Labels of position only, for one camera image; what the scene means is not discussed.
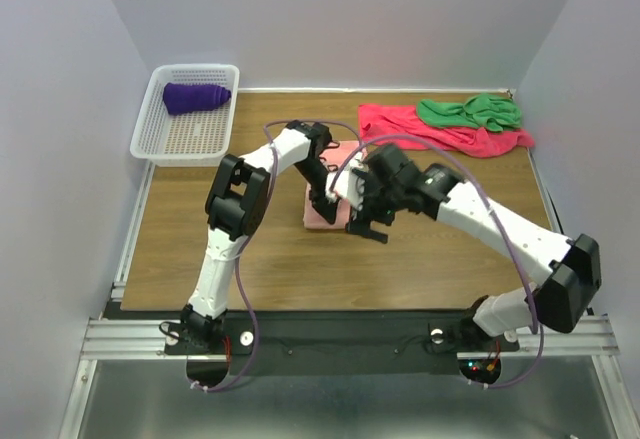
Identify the red towel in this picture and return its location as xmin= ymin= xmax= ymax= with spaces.
xmin=358 ymin=104 xmax=535 ymax=158

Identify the aluminium frame rail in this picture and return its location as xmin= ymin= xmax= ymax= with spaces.
xmin=79 ymin=314 xmax=621 ymax=360

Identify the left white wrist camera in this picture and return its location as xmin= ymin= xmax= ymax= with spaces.
xmin=325 ymin=175 xmax=350 ymax=207

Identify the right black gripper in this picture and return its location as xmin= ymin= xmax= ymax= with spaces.
xmin=345 ymin=168 xmax=405 ymax=243

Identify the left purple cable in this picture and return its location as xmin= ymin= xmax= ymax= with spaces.
xmin=191 ymin=119 xmax=363 ymax=394

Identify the purple cable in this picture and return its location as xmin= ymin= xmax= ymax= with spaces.
xmin=329 ymin=133 xmax=547 ymax=391
xmin=191 ymin=119 xmax=363 ymax=394

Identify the green towel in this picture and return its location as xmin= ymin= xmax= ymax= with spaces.
xmin=416 ymin=93 xmax=522 ymax=133

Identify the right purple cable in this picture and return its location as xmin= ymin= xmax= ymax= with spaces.
xmin=329 ymin=133 xmax=547 ymax=391

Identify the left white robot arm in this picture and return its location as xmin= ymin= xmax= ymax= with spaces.
xmin=180 ymin=120 xmax=338 ymax=353

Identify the rolled purple towel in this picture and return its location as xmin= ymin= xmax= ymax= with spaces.
xmin=162 ymin=83 xmax=232 ymax=116

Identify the white perforated plastic basket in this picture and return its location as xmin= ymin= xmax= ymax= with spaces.
xmin=130 ymin=63 xmax=240 ymax=167

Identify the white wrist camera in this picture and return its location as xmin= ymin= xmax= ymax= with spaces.
xmin=325 ymin=175 xmax=350 ymax=207
xmin=327 ymin=157 xmax=369 ymax=211

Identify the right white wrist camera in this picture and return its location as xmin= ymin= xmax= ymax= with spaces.
xmin=327 ymin=157 xmax=369 ymax=211

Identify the pink towel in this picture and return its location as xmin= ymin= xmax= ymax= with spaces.
xmin=303 ymin=140 xmax=366 ymax=230

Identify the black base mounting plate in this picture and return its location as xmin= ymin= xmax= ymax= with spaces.
xmin=162 ymin=309 xmax=519 ymax=377

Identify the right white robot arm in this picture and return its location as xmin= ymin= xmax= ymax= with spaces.
xmin=327 ymin=143 xmax=602 ymax=349

